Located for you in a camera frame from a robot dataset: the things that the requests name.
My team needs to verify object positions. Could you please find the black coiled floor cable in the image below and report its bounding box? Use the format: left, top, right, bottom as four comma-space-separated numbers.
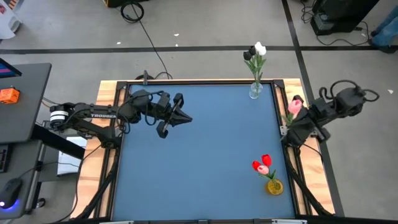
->
120, 0, 174, 80

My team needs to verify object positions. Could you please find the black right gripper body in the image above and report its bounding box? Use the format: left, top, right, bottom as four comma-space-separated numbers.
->
293, 95, 331, 144

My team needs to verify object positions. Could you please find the blue table mat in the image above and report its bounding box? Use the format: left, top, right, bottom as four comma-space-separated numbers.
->
111, 83, 296, 220

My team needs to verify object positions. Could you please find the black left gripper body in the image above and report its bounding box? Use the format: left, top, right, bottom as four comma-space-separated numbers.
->
155, 91, 185, 139

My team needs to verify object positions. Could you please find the black desk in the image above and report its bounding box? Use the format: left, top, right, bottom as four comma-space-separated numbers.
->
0, 63, 53, 144

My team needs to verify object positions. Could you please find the black artificial tulip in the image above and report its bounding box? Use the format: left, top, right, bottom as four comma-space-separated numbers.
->
248, 45, 261, 93
243, 51, 261, 93

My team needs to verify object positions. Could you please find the white artificial tulip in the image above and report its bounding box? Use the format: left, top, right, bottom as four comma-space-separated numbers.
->
254, 41, 264, 93
255, 45, 267, 93

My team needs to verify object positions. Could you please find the clear glass vase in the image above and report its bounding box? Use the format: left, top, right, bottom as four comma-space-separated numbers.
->
248, 81, 264, 100

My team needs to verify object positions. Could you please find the red artificial tulip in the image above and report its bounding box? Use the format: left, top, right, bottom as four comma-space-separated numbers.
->
261, 154, 277, 184
251, 160, 276, 184

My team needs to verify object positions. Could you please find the orange box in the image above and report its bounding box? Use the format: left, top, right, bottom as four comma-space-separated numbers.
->
0, 87, 21, 105

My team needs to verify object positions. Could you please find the yellow glass vase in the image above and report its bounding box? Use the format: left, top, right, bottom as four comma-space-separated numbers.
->
266, 179, 285, 196

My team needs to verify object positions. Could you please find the person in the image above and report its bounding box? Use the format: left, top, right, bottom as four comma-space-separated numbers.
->
369, 14, 398, 54

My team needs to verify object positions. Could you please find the white paper sheet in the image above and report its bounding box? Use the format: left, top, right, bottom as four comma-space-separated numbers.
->
57, 136, 88, 175

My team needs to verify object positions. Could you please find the black desk crossbar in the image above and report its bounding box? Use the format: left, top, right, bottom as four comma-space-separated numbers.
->
30, 124, 86, 160

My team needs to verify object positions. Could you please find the pink artificial tulip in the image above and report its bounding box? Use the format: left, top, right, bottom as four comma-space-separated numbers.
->
281, 99, 303, 128
257, 165, 277, 186

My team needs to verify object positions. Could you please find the black equipment cabinet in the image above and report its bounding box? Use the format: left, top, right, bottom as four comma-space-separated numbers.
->
310, 0, 381, 36

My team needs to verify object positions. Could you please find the monitor with blue screen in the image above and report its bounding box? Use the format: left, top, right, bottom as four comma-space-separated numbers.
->
0, 57, 23, 79

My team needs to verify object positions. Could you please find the grey desk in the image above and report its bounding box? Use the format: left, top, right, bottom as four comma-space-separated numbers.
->
0, 139, 44, 220

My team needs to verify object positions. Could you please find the black keyboard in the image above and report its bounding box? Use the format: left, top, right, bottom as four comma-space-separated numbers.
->
0, 144, 12, 174

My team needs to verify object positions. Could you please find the black and yellow box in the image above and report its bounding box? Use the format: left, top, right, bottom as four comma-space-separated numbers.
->
104, 0, 152, 9

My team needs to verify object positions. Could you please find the white cabinet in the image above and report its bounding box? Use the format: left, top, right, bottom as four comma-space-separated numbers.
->
0, 0, 23, 40

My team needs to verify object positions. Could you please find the black aluminium table frame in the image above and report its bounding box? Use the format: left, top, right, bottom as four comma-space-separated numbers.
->
73, 79, 336, 224

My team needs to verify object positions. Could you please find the black computer mouse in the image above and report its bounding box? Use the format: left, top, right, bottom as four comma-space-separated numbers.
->
0, 177, 23, 210

